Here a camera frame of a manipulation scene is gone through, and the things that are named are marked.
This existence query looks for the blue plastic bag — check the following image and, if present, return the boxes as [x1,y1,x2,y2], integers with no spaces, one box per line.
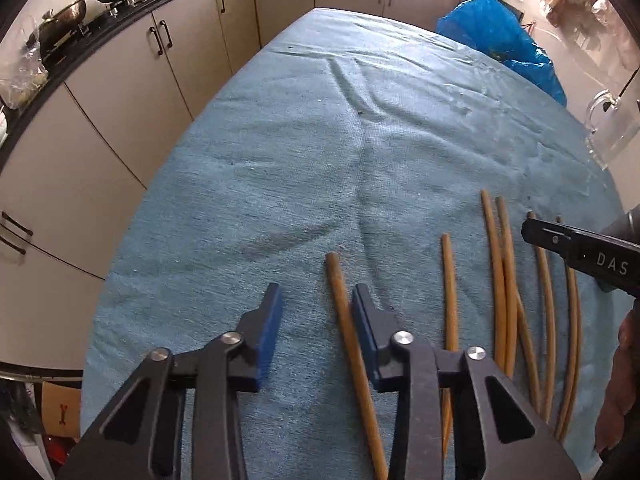
[436,0,568,107]

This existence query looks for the person's right hand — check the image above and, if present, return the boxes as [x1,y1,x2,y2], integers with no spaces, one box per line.
[597,305,640,461]

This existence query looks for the metal cooking pot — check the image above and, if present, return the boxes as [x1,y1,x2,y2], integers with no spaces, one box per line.
[30,0,88,56]

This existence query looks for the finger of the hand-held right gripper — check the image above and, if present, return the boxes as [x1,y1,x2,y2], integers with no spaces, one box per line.
[521,217,640,297]

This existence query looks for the cardboard box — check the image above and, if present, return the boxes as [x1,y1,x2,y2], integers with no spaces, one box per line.
[41,381,83,442]

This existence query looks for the clear plastic bag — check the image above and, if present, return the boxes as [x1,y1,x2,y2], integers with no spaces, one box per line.
[0,52,49,109]

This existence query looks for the gas stove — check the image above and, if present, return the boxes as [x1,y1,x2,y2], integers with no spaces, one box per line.
[45,0,166,56]

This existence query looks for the cream kitchen cabinets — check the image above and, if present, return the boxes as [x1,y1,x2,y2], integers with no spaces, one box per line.
[0,0,476,376]

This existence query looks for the black kitchen countertop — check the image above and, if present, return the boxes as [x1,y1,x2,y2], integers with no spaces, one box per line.
[0,0,476,161]

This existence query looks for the clear glass mug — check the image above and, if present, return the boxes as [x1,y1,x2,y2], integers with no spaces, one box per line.
[584,89,640,171]

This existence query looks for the blue towel tablecloth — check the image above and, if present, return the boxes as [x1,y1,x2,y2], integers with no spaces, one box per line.
[80,7,626,480]

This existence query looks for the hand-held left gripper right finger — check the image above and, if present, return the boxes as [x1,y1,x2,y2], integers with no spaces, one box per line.
[351,284,581,480]

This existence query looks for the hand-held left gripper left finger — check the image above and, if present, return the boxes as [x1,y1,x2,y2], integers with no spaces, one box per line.
[59,282,283,480]

